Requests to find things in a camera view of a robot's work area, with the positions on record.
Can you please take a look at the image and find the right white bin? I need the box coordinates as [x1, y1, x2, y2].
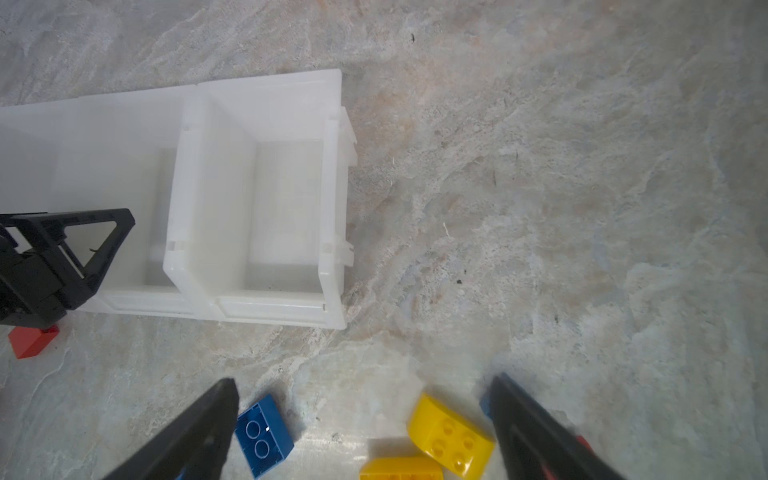
[163, 69, 357, 330]

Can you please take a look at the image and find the red sloped lego brick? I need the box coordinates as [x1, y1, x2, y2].
[8, 325, 60, 359]

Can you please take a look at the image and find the yellow rounded lego brick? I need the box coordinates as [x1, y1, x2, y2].
[407, 393, 495, 480]

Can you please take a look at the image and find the middle white bin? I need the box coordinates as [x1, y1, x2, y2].
[1, 86, 194, 318]

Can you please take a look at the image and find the red rounded lego brick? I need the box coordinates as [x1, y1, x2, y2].
[575, 435, 594, 454]

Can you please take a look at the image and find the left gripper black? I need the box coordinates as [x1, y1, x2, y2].
[1, 208, 135, 329]

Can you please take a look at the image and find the blue square lego brick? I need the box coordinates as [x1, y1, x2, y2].
[479, 392, 492, 419]

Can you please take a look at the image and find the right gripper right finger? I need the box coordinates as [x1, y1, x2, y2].
[488, 373, 622, 480]

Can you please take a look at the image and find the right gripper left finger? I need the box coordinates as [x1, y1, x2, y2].
[107, 378, 239, 479]

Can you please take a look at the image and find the blue lego brick centre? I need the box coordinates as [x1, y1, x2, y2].
[235, 394, 294, 479]

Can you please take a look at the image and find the white bin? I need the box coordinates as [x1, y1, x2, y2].
[163, 69, 357, 330]
[1, 86, 194, 318]

